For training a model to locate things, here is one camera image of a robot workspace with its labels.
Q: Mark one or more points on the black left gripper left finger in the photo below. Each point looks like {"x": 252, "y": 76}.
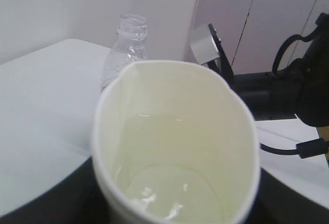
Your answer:
{"x": 76, "y": 199}

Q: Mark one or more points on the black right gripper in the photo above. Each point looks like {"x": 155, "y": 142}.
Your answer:
{"x": 222, "y": 67}

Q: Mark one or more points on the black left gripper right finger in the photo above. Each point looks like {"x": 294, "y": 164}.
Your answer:
{"x": 277, "y": 203}

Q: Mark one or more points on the white paper cup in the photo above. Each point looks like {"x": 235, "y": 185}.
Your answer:
{"x": 173, "y": 143}

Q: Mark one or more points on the clear water bottle green label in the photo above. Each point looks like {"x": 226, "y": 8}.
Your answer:
{"x": 128, "y": 48}

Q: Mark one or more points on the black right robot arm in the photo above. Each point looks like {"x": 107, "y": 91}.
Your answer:
{"x": 299, "y": 90}

